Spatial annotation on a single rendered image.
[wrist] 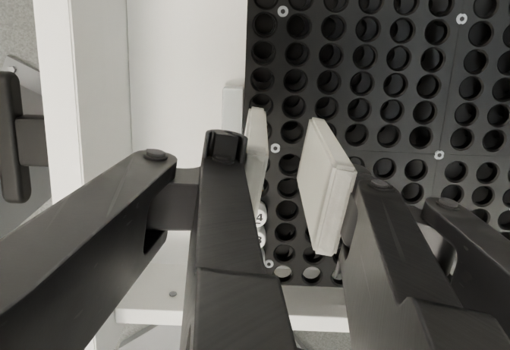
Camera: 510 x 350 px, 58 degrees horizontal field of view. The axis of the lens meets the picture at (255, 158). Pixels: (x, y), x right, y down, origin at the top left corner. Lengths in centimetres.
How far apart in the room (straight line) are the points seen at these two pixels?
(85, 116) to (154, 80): 9
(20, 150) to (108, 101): 6
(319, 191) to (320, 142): 2
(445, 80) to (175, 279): 22
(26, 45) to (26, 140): 101
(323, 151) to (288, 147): 10
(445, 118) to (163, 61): 18
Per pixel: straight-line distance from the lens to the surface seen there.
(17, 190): 29
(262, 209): 26
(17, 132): 28
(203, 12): 32
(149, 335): 146
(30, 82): 128
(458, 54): 27
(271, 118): 26
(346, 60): 25
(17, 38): 129
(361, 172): 17
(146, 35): 32
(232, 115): 31
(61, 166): 25
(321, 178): 15
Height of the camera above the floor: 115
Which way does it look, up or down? 73 degrees down
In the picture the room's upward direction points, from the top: 178 degrees counter-clockwise
